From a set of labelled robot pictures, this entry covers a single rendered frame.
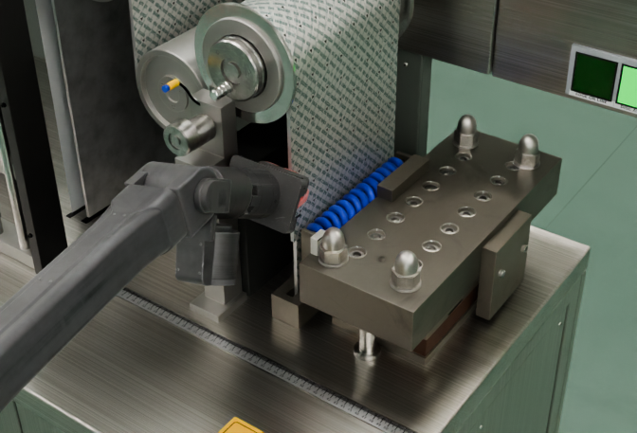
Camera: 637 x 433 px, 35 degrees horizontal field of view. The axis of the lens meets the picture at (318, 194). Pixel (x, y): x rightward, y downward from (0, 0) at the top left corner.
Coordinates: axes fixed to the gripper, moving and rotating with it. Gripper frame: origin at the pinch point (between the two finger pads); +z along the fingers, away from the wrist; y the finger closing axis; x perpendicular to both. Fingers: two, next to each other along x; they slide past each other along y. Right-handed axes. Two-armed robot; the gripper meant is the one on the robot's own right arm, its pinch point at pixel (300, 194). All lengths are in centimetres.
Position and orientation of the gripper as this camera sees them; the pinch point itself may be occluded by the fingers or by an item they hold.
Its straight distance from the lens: 125.1
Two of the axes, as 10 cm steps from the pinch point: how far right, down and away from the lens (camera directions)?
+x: 2.8, -9.5, -1.5
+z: 5.1, 0.1, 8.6
